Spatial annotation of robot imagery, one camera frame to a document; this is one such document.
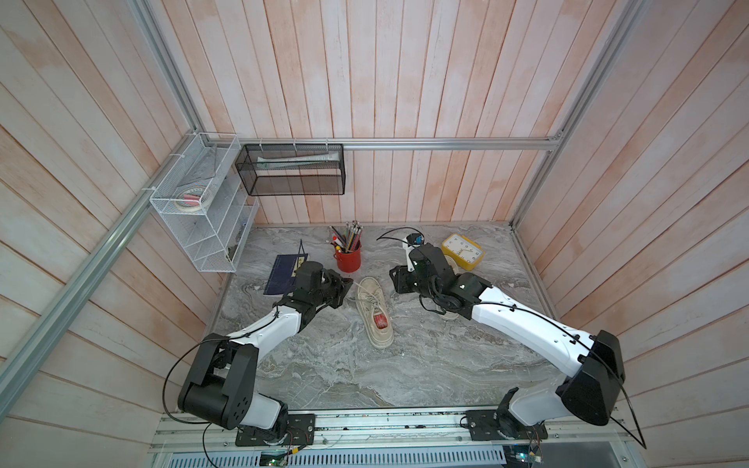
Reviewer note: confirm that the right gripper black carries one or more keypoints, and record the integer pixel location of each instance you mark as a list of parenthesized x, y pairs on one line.
[(400, 283)]

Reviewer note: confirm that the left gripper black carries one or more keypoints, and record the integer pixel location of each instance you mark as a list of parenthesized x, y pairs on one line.
[(342, 284)]

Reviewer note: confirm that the beige sneaker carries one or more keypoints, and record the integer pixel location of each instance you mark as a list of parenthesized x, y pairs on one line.
[(447, 302), (370, 300)]

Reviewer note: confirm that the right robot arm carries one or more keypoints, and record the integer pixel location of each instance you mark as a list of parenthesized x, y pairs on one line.
[(591, 369)]

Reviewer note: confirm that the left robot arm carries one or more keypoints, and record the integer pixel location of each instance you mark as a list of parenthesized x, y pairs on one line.
[(220, 386)]

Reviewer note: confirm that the red insole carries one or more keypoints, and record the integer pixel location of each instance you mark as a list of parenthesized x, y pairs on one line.
[(381, 321)]

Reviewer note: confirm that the dark blue book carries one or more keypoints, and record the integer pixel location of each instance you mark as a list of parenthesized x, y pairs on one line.
[(282, 278)]

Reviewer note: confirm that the red pen cup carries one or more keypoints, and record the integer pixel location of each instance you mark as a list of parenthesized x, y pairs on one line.
[(348, 261)]

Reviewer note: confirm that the yellow alarm clock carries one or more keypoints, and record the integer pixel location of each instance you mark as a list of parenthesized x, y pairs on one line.
[(464, 252)]

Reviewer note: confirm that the pens and pencils bunch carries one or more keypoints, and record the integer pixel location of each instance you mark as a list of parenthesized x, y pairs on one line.
[(347, 239)]

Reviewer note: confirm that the tape roll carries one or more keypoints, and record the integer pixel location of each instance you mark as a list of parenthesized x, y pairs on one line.
[(196, 198)]

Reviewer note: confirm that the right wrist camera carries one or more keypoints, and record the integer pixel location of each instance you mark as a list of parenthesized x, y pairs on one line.
[(412, 241)]

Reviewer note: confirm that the black mesh wall basket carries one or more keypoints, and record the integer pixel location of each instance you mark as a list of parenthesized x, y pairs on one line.
[(292, 169)]

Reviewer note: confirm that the white wire wall shelf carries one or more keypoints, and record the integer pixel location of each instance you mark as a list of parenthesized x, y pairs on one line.
[(214, 239)]

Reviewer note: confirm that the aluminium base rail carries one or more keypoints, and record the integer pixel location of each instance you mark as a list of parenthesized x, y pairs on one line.
[(337, 429)]

